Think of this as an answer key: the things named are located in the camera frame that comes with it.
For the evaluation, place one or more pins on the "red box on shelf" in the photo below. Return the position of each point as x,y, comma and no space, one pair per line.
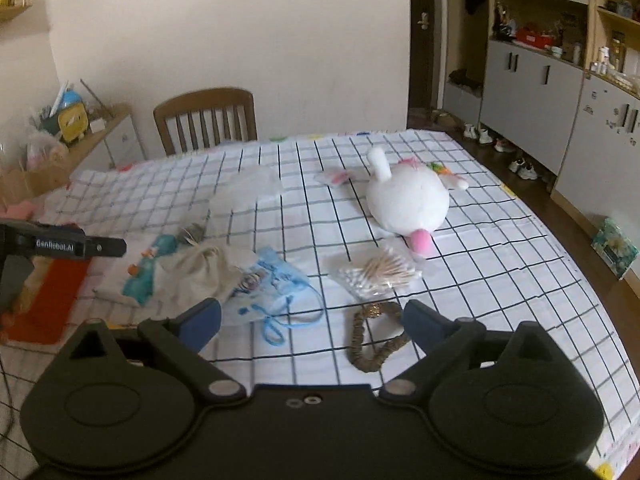
532,36

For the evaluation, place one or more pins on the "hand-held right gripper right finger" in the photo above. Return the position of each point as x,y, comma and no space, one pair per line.
425,325

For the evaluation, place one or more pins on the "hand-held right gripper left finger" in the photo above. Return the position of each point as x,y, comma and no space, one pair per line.
202,321

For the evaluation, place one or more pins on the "plastic bag with pink items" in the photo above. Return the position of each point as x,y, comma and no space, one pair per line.
45,150

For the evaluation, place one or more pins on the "cardboard box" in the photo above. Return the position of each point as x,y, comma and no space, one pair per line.
35,180

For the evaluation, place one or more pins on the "wooden chair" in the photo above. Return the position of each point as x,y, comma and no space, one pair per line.
200,97

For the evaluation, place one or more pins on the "yellow toy case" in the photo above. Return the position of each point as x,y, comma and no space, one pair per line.
72,122

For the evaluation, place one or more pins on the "green tissue box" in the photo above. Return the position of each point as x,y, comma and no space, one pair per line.
615,247

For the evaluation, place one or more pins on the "bag of wooden cotton swabs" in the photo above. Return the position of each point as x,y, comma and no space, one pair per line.
385,272

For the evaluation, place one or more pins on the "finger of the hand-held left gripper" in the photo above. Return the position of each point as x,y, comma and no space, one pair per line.
105,248

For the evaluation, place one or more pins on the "beige cloth bag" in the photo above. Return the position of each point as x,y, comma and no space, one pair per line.
200,270

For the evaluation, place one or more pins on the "red storage box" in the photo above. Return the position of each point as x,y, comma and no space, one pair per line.
55,300

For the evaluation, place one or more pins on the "dark wooden door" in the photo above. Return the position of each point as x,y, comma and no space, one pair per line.
425,60

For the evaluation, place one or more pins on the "white checked tablecloth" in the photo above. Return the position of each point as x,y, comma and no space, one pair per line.
500,270

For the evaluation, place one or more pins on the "pink cushion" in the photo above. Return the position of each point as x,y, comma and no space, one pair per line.
20,208

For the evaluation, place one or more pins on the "wooden side cabinet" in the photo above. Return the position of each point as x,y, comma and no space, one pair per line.
120,140

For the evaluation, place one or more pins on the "white plush toy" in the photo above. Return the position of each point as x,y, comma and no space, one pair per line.
407,200

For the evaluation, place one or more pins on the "grey furry item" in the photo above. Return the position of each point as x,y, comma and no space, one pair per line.
191,234

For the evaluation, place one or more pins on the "clear plastic bag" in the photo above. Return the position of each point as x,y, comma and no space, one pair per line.
245,195

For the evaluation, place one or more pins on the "grey wall cabinet unit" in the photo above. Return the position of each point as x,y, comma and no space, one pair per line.
530,90

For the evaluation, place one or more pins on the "brown scrunchie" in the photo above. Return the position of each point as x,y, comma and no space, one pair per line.
356,345

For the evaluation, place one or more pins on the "dark bag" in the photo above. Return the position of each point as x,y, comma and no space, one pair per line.
465,80

